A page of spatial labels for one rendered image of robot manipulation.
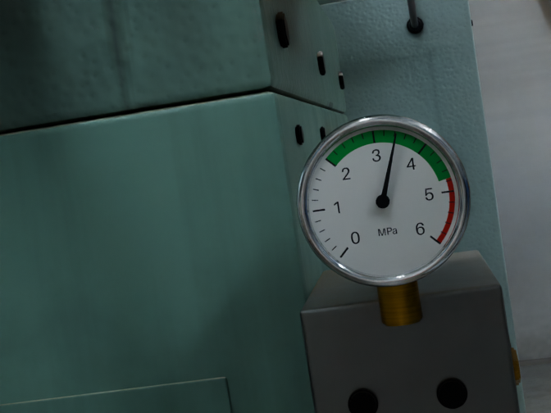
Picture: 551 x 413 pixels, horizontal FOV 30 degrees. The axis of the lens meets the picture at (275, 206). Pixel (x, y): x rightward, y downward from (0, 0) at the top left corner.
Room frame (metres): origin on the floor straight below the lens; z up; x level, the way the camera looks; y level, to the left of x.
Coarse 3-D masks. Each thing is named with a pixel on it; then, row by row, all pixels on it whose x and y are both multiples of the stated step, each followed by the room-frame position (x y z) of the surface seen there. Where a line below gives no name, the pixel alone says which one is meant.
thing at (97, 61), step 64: (0, 0) 0.46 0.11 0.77; (64, 0) 0.45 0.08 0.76; (128, 0) 0.45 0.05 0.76; (192, 0) 0.44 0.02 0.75; (256, 0) 0.44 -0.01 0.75; (0, 64) 0.46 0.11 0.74; (64, 64) 0.45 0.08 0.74; (128, 64) 0.45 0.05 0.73; (192, 64) 0.44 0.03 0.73; (256, 64) 0.44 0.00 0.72; (320, 64) 0.72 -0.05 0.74; (0, 128) 0.46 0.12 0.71
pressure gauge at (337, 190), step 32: (352, 128) 0.37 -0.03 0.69; (384, 128) 0.37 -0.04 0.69; (416, 128) 0.37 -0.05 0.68; (320, 160) 0.37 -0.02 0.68; (352, 160) 0.37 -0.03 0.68; (384, 160) 0.37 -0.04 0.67; (416, 160) 0.37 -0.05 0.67; (448, 160) 0.37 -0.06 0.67; (320, 192) 0.38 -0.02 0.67; (352, 192) 0.37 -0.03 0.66; (416, 192) 0.37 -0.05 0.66; (448, 192) 0.37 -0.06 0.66; (320, 224) 0.38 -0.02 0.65; (352, 224) 0.37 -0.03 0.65; (384, 224) 0.37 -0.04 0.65; (416, 224) 0.37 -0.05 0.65; (448, 224) 0.37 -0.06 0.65; (320, 256) 0.37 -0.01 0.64; (352, 256) 0.38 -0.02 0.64; (384, 256) 0.37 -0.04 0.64; (416, 256) 0.37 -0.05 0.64; (448, 256) 0.37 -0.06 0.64; (384, 288) 0.39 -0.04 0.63; (416, 288) 0.40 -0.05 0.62; (384, 320) 0.40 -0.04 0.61; (416, 320) 0.40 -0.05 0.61
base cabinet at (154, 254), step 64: (64, 128) 0.45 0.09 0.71; (128, 128) 0.45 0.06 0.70; (192, 128) 0.45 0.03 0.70; (256, 128) 0.44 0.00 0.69; (320, 128) 0.65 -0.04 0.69; (0, 192) 0.46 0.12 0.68; (64, 192) 0.45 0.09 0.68; (128, 192) 0.45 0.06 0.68; (192, 192) 0.45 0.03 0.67; (256, 192) 0.44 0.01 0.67; (0, 256) 0.46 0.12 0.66; (64, 256) 0.45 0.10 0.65; (128, 256) 0.45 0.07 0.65; (192, 256) 0.45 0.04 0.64; (256, 256) 0.44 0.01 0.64; (0, 320) 0.46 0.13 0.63; (64, 320) 0.45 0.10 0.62; (128, 320) 0.45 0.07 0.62; (192, 320) 0.45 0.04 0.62; (256, 320) 0.44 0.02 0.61; (0, 384) 0.46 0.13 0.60; (64, 384) 0.46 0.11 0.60; (128, 384) 0.45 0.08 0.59; (192, 384) 0.45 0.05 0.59; (256, 384) 0.44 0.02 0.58
